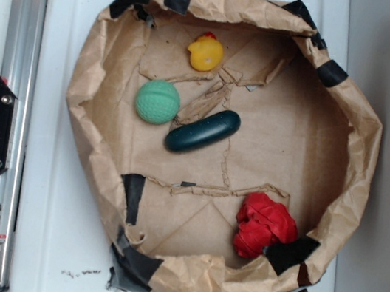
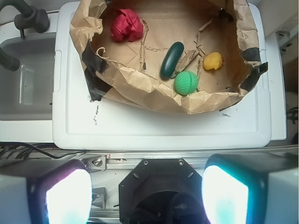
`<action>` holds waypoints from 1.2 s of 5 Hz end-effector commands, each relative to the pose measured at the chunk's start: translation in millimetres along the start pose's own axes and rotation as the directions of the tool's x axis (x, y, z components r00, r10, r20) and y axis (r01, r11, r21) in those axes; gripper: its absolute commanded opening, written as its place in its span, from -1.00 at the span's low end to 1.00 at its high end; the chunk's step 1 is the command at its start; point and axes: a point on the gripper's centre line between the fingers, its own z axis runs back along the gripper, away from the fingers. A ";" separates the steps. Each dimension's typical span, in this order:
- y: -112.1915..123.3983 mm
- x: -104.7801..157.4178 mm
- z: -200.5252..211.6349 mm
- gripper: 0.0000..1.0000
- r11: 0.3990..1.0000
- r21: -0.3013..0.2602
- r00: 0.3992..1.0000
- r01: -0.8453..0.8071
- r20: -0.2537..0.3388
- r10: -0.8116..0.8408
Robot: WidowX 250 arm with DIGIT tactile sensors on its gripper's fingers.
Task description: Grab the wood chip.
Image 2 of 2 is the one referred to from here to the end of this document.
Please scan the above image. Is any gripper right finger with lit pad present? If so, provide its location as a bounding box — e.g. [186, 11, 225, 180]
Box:
[201, 153, 299, 224]

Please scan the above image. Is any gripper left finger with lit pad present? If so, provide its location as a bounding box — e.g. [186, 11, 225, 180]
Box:
[0, 159, 92, 224]

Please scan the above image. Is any brown wood chip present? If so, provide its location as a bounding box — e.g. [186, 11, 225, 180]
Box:
[175, 50, 199, 74]

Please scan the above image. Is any white plastic bin lid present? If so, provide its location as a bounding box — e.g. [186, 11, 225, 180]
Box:
[52, 2, 271, 151]

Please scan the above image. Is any clear plastic storage tub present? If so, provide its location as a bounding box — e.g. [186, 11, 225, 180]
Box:
[0, 31, 57, 122]

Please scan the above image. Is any green dimpled rubber ball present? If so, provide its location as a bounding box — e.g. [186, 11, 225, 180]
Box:
[174, 71, 199, 96]

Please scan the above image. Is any yellow rubber duck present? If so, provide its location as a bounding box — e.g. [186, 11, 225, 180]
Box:
[203, 52, 224, 70]

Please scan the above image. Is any crumpled brown paper bag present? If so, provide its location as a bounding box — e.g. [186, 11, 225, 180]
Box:
[70, 0, 268, 114]

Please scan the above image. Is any dark green toy cucumber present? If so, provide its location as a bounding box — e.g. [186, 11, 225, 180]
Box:
[160, 42, 184, 80]

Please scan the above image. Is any crumpled red paper ball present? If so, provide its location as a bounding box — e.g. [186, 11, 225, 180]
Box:
[110, 9, 144, 42]

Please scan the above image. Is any metal corner bracket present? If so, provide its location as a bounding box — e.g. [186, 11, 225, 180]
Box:
[81, 156, 107, 173]

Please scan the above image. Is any black cable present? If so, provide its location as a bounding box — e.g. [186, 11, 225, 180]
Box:
[0, 142, 87, 160]

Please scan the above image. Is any aluminium extrusion rail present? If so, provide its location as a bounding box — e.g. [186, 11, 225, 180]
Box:
[0, 143, 299, 169]

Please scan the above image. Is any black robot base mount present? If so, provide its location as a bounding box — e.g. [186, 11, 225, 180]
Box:
[119, 158, 209, 224]

